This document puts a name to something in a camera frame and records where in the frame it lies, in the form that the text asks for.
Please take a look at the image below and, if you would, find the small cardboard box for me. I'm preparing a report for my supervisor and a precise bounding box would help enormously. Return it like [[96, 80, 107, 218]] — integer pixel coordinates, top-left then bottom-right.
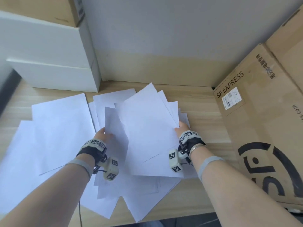
[[0, 0, 86, 28]]

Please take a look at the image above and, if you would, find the beige desk back panel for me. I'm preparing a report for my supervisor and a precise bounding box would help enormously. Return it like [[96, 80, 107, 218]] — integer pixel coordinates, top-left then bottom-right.
[[94, 49, 261, 88]]

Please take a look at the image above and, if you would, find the grey forearm band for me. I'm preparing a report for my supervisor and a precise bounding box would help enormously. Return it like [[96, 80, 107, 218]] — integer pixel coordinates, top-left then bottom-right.
[[65, 159, 94, 180], [198, 156, 225, 181]]

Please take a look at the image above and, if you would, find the plain cardboard box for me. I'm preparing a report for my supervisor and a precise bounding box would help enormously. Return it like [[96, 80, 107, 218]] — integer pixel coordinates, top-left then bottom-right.
[[265, 4, 303, 95]]

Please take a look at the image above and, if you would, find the flat white box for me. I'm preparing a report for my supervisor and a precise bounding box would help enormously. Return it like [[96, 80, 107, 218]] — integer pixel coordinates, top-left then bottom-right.
[[6, 58, 102, 93]]

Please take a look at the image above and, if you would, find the person's left forearm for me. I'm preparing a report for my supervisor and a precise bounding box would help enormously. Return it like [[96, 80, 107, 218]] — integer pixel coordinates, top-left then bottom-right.
[[0, 152, 95, 227]]

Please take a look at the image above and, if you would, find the large printed cardboard box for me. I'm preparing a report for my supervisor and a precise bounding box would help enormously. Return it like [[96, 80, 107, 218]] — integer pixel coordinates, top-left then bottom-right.
[[213, 43, 303, 206]]

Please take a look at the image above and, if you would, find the silver bracelet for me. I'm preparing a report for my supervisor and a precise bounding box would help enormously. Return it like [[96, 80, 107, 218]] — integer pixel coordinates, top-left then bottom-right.
[[189, 143, 206, 155]]

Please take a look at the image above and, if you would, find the white marker wrist camera rig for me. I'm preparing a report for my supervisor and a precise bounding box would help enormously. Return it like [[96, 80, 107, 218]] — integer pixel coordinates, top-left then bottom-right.
[[75, 138, 120, 181], [168, 131, 206, 173]]

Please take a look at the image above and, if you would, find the white shipping label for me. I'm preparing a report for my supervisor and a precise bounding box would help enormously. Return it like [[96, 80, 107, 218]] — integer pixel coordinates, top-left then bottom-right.
[[221, 88, 246, 110]]

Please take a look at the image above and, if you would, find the tall white box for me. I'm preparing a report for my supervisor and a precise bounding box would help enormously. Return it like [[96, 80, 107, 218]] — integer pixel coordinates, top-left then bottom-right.
[[0, 10, 96, 69]]

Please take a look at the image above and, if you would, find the person's right forearm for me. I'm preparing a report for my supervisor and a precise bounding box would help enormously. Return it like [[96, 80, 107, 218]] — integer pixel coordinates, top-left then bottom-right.
[[189, 145, 303, 227]]

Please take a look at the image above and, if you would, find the person's left hand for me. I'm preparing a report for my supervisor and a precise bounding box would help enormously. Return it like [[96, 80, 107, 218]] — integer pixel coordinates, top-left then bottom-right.
[[94, 127, 114, 144]]

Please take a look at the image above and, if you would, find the gathered white paper bundle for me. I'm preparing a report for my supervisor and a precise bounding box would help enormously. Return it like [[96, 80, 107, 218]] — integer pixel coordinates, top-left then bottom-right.
[[105, 82, 184, 178]]

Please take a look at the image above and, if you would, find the person's right hand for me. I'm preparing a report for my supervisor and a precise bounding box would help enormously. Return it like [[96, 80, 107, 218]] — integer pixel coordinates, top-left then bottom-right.
[[174, 121, 191, 140]]

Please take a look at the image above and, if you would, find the pile of white papers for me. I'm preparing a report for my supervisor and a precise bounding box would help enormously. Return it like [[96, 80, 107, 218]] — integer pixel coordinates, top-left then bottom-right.
[[0, 88, 198, 223]]

